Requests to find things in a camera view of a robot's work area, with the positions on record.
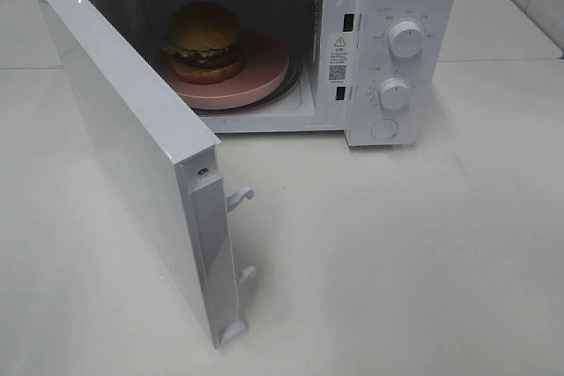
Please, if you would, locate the white upper power knob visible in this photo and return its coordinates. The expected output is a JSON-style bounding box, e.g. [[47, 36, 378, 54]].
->
[[388, 17, 425, 59]]

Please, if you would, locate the white microwave oven body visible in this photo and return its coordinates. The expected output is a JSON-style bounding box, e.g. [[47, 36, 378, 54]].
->
[[89, 0, 453, 146]]

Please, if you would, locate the glass microwave turntable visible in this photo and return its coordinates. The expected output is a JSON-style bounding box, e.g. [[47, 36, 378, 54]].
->
[[192, 59, 303, 114]]

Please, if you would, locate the white microwave door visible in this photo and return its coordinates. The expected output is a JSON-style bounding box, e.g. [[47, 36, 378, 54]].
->
[[38, 0, 256, 347]]

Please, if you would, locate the white lower timer knob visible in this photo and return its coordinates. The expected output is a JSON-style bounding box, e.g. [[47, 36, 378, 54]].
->
[[378, 77, 411, 110]]

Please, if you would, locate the pink round plate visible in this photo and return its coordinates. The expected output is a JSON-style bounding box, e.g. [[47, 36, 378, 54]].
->
[[152, 32, 290, 110]]

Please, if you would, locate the burger with lettuce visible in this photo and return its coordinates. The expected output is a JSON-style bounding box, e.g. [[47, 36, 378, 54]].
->
[[162, 2, 243, 85]]

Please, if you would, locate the round white door button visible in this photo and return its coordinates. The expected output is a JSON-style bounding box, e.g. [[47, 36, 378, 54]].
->
[[371, 119, 398, 141]]

